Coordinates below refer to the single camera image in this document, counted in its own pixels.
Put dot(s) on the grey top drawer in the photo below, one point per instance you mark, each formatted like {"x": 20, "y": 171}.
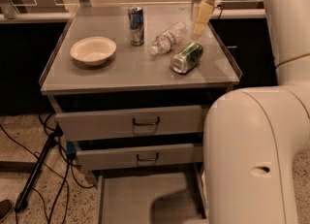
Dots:
{"x": 80, "y": 126}

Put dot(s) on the black top drawer handle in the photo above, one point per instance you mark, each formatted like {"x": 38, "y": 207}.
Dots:
{"x": 146, "y": 123}

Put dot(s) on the green soda can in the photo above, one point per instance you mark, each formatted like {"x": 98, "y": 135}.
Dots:
{"x": 187, "y": 59}

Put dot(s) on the blue box under cabinet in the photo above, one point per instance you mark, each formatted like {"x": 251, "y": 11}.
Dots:
{"x": 70, "y": 148}

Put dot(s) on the grey bottom drawer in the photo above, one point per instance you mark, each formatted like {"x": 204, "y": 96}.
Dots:
{"x": 151, "y": 195}

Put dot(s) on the black bar on floor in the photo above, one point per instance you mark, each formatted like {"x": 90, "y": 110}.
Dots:
{"x": 21, "y": 202}

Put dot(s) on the far left metal bracket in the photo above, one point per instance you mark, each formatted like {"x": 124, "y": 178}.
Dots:
{"x": 8, "y": 9}

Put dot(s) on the black middle drawer handle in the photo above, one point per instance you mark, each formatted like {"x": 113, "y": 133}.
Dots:
{"x": 148, "y": 157}

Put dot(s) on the grey drawer cabinet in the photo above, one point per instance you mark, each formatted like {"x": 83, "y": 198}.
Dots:
{"x": 132, "y": 78}

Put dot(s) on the grey middle drawer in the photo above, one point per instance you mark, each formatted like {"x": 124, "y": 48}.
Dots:
{"x": 119, "y": 158}

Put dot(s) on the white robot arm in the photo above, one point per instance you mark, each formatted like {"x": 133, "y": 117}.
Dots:
{"x": 252, "y": 135}

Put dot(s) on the grey drawer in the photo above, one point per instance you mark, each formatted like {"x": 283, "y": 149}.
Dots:
{"x": 119, "y": 158}
{"x": 151, "y": 195}
{"x": 80, "y": 126}

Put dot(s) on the black drawer handle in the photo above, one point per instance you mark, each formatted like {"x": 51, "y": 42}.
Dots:
{"x": 148, "y": 157}
{"x": 146, "y": 123}

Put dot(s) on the white bowl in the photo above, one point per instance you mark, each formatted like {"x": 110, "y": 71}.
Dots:
{"x": 93, "y": 51}

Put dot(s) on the clear plastic water bottle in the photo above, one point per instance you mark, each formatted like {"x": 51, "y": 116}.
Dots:
{"x": 167, "y": 40}

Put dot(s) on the dark shoe tip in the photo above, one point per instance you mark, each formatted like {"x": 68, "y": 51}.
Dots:
{"x": 6, "y": 207}

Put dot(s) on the blue silver energy drink can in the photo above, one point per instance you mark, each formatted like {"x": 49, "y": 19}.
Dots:
{"x": 136, "y": 25}

